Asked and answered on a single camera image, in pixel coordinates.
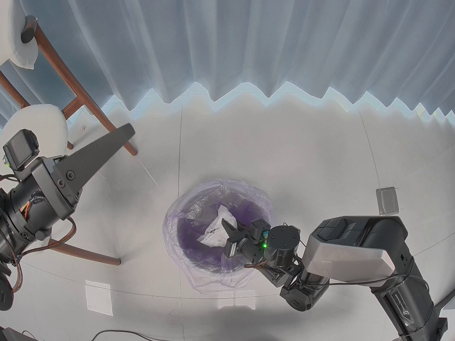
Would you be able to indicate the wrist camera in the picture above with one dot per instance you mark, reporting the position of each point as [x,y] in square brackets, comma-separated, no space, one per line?
[21,151]
[259,227]

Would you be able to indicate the pale blue curtain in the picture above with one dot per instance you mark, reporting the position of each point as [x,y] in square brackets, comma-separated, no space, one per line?
[248,30]

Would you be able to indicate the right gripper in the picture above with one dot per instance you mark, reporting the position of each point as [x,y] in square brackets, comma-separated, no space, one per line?
[254,251]

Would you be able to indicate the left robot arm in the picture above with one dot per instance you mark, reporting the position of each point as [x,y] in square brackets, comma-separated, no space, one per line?
[21,247]

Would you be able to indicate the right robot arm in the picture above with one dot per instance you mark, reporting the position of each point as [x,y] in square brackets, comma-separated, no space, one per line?
[348,250]

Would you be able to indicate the white plastic wrapper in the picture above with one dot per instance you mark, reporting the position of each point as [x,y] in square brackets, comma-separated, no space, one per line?
[215,233]

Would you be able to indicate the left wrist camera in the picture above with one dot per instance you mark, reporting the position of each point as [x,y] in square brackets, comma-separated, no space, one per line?
[21,151]

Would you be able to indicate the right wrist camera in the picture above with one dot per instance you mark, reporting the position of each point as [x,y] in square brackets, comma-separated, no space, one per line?
[259,227]

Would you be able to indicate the purple plastic bag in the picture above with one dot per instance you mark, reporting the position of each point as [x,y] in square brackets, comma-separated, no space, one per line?
[213,282]

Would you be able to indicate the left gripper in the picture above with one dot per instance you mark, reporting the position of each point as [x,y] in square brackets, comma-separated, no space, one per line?
[32,204]

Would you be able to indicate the wooden chair white cushions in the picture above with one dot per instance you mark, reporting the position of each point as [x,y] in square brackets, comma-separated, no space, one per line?
[39,126]

